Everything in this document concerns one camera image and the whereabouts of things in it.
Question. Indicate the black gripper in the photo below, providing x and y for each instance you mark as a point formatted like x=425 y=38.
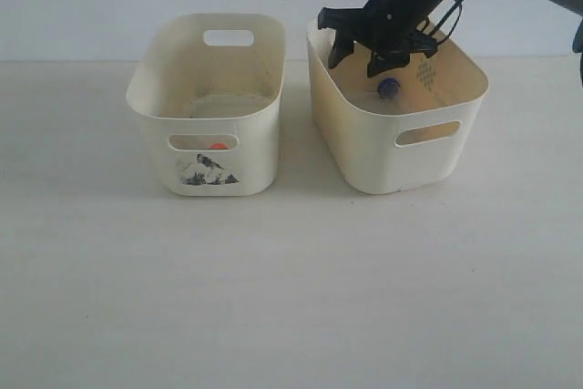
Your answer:
x=388 y=28

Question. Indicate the blue-capped tube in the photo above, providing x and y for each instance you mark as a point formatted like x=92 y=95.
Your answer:
x=388 y=88

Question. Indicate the orange-capped tube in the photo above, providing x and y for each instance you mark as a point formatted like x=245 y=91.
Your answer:
x=219 y=146

